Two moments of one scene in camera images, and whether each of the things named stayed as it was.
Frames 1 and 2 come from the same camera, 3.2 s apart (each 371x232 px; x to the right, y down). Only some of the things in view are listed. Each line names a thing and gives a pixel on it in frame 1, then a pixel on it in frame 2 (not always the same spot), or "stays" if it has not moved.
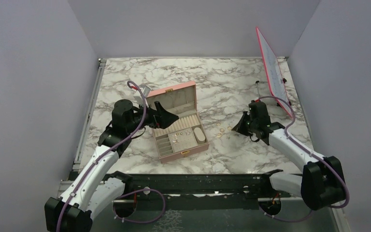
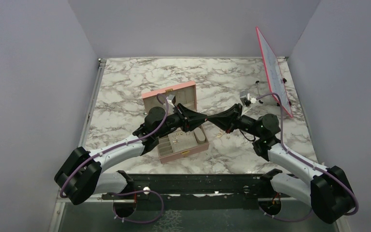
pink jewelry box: (186, 136) stays
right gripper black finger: (240, 128) to (225, 119)
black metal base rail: (198, 192) stays
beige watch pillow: (199, 135) stays
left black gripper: (161, 118) to (190, 120)
